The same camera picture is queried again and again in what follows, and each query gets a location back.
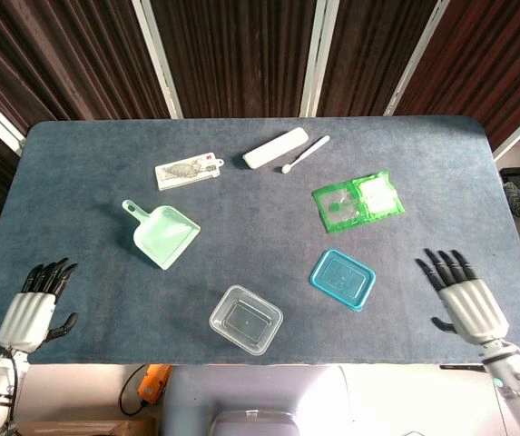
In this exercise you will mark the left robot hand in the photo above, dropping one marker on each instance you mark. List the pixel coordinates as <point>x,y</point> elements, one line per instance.
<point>26,320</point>

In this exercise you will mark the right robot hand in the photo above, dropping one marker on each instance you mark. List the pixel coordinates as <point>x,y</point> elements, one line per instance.
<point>475,309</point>

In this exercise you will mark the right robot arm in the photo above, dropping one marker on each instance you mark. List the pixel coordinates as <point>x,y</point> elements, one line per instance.
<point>518,386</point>

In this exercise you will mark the black table control strip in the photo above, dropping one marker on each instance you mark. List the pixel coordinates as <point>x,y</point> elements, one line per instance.
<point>461,366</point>

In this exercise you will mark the orange handheld controller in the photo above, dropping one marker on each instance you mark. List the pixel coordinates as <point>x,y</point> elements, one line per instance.
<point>153,381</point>

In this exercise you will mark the green plastic pouch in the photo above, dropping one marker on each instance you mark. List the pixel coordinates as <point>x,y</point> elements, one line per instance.
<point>355,202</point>

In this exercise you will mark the mint green dustpan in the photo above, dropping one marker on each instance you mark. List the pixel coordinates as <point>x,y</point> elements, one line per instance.
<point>164,236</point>

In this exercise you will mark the white card pack with drawing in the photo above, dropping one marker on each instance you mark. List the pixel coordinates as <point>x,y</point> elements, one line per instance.
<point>184,171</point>

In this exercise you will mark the white toothbrush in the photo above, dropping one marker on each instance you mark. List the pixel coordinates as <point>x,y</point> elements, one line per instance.
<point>307,152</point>

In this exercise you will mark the blue grey table cover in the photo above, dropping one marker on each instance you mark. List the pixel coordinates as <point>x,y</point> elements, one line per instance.
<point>259,218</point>

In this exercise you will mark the grey robot torso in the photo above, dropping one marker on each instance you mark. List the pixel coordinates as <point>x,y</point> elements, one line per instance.
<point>255,395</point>

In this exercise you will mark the white oblong case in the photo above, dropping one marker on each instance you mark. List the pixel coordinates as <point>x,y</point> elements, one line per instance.
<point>275,148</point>

